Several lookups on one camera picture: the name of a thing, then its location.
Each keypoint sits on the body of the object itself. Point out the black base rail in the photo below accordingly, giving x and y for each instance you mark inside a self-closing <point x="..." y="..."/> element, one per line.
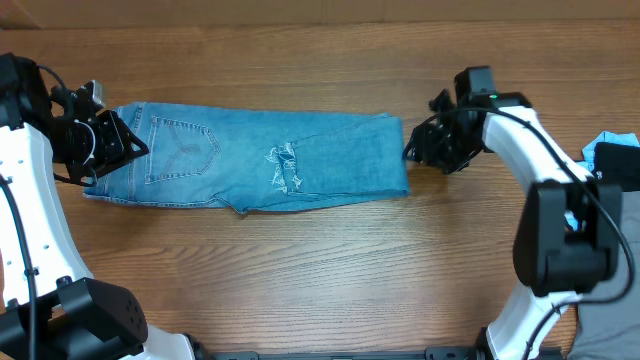
<point x="325" y="356"/>

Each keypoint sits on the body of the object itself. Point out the light blue cloth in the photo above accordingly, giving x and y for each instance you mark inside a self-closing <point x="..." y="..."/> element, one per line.
<point x="630" y="200"/>

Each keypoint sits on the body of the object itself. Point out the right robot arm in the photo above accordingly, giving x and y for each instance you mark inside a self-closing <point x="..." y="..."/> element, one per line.
<point x="569" y="248"/>

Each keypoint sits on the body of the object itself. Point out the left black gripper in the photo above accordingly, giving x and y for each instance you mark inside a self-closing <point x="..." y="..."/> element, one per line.
<point x="120" y="149"/>

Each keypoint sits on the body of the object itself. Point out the black garment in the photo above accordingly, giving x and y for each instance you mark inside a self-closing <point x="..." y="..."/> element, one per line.
<point x="619" y="164"/>

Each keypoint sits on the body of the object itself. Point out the grey garment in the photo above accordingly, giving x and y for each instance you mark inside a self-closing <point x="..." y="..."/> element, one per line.
<point x="611" y="332"/>

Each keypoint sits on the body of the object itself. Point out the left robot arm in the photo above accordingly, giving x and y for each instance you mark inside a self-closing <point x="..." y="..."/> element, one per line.
<point x="54" y="307"/>

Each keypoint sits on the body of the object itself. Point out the light blue denim jeans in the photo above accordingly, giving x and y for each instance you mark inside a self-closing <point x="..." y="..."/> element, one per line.
<point x="208" y="157"/>

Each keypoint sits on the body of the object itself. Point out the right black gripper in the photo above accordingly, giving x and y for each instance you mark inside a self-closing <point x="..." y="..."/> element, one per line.
<point x="425" y="148"/>

